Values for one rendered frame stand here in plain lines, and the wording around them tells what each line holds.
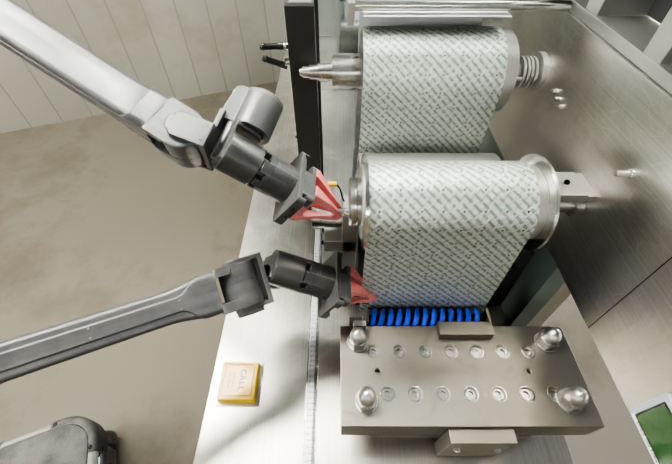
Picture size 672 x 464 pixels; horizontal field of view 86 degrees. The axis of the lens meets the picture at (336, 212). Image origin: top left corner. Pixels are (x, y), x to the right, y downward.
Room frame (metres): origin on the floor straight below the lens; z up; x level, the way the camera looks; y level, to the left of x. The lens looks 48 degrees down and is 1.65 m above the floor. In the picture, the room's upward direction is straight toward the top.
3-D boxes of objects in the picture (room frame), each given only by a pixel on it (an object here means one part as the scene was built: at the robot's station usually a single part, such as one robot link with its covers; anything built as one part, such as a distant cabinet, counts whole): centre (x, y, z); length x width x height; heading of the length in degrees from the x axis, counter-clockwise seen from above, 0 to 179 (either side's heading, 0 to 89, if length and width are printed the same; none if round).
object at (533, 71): (0.64, -0.34, 1.34); 0.07 x 0.07 x 0.07; 0
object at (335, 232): (0.42, -0.01, 1.05); 0.06 x 0.05 x 0.31; 90
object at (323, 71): (0.64, 0.04, 1.34); 0.06 x 0.03 x 0.03; 90
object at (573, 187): (0.39, -0.34, 1.28); 0.06 x 0.05 x 0.02; 90
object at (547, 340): (0.26, -0.37, 1.05); 0.04 x 0.04 x 0.04
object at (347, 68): (0.64, -0.02, 1.34); 0.06 x 0.06 x 0.06; 0
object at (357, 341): (0.26, -0.04, 1.05); 0.04 x 0.04 x 0.04
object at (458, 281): (0.33, -0.16, 1.10); 0.23 x 0.01 x 0.18; 90
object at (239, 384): (0.23, 0.19, 0.91); 0.07 x 0.07 x 0.02; 0
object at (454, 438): (0.11, -0.22, 0.97); 0.10 x 0.03 x 0.11; 90
